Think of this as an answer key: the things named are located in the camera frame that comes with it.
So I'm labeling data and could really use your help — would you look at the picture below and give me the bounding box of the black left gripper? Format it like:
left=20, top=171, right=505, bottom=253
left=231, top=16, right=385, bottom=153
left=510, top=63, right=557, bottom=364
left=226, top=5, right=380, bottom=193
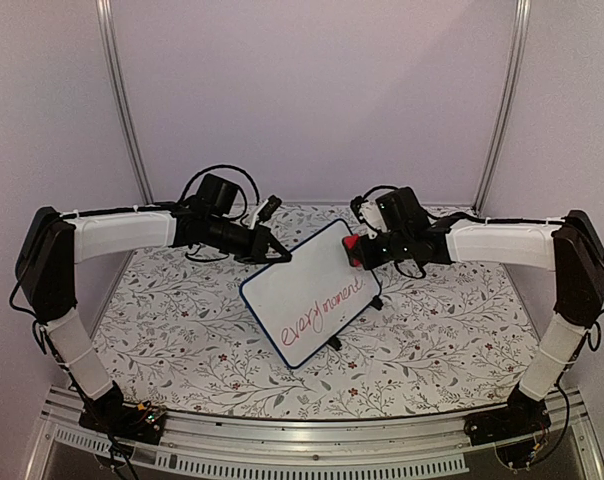
left=207, top=216, right=293, bottom=266

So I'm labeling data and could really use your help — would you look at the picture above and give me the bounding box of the red whiteboard eraser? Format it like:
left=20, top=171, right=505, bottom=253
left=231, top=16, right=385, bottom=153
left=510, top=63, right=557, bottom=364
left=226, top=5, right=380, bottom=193
left=342, top=234, right=361, bottom=267

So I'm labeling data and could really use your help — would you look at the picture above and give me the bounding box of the small whiteboard blue frame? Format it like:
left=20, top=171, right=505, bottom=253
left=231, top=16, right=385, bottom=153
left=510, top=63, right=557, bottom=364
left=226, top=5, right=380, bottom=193
left=239, top=219, right=382, bottom=369

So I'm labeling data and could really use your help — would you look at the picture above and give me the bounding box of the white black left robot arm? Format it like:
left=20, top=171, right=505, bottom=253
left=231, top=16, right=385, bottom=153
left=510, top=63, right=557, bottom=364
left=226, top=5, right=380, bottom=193
left=9, top=171, right=291, bottom=434

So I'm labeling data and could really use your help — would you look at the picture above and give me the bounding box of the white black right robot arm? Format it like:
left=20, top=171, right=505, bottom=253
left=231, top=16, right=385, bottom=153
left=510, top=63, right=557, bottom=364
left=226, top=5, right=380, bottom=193
left=342, top=210, right=604, bottom=436

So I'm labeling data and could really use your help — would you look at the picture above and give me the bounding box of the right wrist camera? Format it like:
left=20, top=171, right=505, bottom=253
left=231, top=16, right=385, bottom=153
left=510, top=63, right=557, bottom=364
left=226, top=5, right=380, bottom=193
left=349, top=185, right=431, bottom=239

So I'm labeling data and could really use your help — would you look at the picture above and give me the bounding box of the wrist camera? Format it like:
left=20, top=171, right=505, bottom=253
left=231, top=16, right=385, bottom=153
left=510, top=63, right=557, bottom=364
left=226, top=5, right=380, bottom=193
left=349, top=185, right=431, bottom=239
left=242, top=195, right=282, bottom=229

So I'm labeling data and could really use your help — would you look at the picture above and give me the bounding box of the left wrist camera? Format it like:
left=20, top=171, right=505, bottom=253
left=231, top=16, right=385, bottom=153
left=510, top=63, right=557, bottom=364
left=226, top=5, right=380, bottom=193
left=242, top=195, right=282, bottom=229

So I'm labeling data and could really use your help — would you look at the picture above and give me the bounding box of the wire whiteboard stand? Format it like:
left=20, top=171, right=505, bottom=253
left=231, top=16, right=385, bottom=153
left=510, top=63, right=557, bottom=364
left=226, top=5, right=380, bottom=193
left=327, top=295, right=384, bottom=351

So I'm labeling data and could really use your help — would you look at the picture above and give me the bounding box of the front aluminium rail frame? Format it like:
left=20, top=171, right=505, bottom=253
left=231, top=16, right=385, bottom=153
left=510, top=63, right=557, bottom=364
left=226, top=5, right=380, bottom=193
left=25, top=387, right=604, bottom=479

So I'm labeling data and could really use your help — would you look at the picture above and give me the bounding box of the right rear aluminium post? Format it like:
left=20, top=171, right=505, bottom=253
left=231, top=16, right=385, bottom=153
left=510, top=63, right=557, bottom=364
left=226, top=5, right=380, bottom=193
left=473, top=0, right=531, bottom=213

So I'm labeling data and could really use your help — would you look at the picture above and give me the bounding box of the aluminium post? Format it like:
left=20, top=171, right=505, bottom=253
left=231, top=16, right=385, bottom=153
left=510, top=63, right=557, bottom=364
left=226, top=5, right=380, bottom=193
left=95, top=0, right=153, bottom=203
left=473, top=0, right=531, bottom=213

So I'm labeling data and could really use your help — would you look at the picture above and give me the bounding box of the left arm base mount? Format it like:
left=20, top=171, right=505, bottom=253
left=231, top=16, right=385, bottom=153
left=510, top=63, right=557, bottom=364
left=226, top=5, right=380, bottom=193
left=76, top=382, right=167, bottom=445

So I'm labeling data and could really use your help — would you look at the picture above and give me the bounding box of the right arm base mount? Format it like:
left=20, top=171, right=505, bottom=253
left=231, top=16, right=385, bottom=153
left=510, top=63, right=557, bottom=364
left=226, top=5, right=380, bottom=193
left=464, top=385, right=551, bottom=446

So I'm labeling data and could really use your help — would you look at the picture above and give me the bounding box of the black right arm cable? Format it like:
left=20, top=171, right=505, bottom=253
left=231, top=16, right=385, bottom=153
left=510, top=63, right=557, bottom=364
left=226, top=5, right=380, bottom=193
left=426, top=209, right=604, bottom=469

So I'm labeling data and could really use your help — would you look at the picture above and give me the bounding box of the left rear aluminium post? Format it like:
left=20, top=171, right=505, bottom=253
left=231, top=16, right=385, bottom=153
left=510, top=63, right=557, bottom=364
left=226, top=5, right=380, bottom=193
left=95, top=0, right=153, bottom=203

